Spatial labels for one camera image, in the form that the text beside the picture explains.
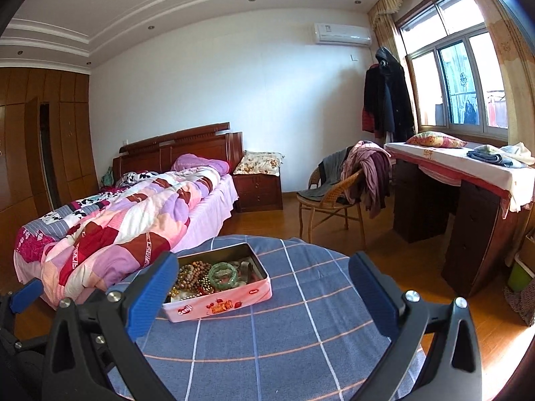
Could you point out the floral pillow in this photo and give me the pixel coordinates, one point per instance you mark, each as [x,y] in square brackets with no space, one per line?
[436,140]

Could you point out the wooden nightstand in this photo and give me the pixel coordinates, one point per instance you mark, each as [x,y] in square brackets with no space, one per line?
[259,194]

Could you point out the hanging dark coats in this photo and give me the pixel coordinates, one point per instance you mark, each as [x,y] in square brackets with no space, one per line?
[388,96]

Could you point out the folded blue garment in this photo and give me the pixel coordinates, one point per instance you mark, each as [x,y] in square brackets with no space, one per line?
[489,158]

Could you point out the silver bangle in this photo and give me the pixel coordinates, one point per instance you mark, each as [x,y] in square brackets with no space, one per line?
[247,275]

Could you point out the green plastic bin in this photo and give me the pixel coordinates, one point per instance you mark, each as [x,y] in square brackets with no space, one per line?
[520,275]

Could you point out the patchwork quilt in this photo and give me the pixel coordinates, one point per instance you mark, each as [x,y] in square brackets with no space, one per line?
[125,225]

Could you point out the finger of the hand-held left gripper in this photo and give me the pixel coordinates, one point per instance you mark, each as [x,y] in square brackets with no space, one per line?
[26,296]

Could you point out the white air conditioner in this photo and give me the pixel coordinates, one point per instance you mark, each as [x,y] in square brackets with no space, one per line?
[342,33]

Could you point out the dark wooden desk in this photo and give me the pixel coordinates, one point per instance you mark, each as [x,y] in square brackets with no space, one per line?
[472,238]

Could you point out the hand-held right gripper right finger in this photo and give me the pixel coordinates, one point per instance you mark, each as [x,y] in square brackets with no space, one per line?
[376,300]

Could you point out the wicker chair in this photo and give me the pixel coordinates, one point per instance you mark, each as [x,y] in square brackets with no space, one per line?
[330,200]

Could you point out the wooden bed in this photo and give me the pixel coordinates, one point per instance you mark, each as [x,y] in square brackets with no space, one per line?
[209,217]

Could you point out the teal cloth bag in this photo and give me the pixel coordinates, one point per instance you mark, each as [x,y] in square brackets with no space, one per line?
[108,177]

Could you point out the woven basket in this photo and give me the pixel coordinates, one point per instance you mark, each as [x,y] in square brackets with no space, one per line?
[522,307]

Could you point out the grey garment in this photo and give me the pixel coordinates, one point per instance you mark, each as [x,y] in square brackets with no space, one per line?
[326,175]

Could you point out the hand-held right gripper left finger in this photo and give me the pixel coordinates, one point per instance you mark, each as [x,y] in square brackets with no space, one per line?
[150,296]

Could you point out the maroon and pink garments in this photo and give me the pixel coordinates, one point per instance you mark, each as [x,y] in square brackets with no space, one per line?
[372,175]

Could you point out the white folded cloth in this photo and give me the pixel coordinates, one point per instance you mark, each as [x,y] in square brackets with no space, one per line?
[520,152]

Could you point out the purple pillow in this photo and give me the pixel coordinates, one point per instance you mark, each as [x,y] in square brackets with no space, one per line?
[200,163]

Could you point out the white and red desk cloth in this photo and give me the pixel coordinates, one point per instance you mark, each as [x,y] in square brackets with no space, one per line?
[451,161]

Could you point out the pink tin box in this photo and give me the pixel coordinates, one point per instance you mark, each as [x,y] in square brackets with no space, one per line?
[234,298]

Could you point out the window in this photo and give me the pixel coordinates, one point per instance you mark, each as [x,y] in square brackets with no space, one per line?
[455,79]

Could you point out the black and white pillow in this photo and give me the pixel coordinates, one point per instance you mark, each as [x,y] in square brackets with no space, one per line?
[133,177]

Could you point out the beige patterned curtain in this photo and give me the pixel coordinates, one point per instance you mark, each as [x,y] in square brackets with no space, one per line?
[393,4]

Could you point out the wooden wardrobe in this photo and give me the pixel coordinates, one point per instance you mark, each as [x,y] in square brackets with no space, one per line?
[71,146]

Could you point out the floral cushion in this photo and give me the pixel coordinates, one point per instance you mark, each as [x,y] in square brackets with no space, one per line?
[259,163]

